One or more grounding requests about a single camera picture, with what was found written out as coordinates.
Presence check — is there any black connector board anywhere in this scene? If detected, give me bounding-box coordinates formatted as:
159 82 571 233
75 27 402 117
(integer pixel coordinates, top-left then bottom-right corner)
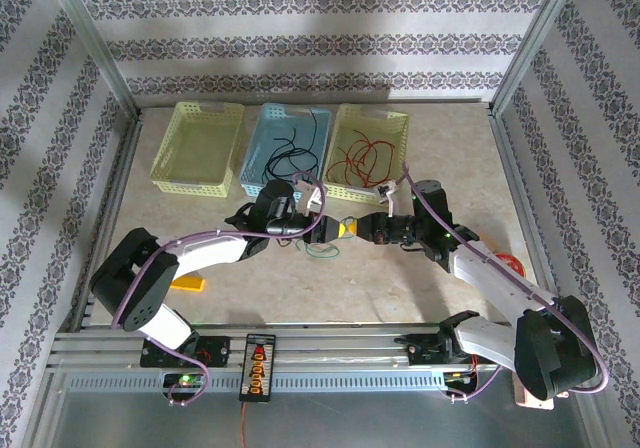
238 333 277 403

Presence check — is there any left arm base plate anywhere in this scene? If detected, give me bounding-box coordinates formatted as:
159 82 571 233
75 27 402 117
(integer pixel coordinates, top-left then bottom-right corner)
139 336 232 369

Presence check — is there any yellow rectangular block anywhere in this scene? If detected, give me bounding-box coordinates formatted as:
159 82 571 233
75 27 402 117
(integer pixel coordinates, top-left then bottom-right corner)
169 276 207 293

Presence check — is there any red round object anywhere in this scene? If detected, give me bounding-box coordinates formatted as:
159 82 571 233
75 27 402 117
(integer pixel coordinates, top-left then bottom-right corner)
494 252 527 280

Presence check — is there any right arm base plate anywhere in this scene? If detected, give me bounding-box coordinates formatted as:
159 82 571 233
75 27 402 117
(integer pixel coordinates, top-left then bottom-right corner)
394 331 499 368

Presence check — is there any yellow plastic basket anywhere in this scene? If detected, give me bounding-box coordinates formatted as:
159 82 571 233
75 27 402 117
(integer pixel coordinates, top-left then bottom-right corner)
151 100 246 199
322 103 412 205

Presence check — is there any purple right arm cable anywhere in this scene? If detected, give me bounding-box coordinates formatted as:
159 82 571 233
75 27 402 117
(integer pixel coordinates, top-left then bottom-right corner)
402 162 611 403

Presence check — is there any aluminium frame rail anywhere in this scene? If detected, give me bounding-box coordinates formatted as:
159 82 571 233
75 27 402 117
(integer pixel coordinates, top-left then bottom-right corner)
47 325 596 370

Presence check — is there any grey slotted cable duct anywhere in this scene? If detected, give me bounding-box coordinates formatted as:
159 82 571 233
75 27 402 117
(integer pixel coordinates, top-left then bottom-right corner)
64 370 451 393

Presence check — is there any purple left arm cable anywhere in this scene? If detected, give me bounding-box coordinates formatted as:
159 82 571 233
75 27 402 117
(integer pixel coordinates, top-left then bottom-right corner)
110 170 327 407

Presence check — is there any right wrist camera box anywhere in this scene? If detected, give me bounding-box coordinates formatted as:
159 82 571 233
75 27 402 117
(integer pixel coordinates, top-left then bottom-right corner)
377 180 402 215

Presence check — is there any thin green cable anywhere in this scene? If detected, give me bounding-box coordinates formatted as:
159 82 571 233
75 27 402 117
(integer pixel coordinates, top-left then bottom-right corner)
294 240 341 260

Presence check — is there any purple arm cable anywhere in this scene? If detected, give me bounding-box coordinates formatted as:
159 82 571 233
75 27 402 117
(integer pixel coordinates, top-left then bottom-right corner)
110 170 327 407
402 162 611 403

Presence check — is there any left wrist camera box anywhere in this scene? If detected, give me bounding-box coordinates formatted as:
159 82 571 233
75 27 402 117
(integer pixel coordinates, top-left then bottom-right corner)
294 177 324 215

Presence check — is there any small controller board with LED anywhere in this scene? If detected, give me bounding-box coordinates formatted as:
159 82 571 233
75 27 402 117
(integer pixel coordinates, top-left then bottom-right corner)
160 371 207 394

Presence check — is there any beige emergency stop box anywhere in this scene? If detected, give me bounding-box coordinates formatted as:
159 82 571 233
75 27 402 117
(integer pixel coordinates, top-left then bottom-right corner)
513 382 569 412

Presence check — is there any thin red cable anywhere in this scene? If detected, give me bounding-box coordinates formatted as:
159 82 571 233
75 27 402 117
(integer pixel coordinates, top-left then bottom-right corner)
349 128 397 184
327 140 381 188

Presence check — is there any aluminium frame post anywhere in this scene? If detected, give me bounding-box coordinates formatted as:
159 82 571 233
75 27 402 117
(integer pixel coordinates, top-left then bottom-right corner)
487 0 585 115
42 0 145 122

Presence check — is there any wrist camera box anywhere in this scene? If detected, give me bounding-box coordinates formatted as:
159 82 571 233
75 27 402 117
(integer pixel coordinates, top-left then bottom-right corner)
294 177 324 215
377 180 402 215

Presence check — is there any blue plastic basket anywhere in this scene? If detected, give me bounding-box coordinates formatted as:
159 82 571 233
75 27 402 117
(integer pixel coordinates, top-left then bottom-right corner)
240 102 334 200

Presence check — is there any small circuit board with wires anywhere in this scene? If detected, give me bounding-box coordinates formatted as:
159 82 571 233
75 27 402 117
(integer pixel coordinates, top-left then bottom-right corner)
443 369 480 388

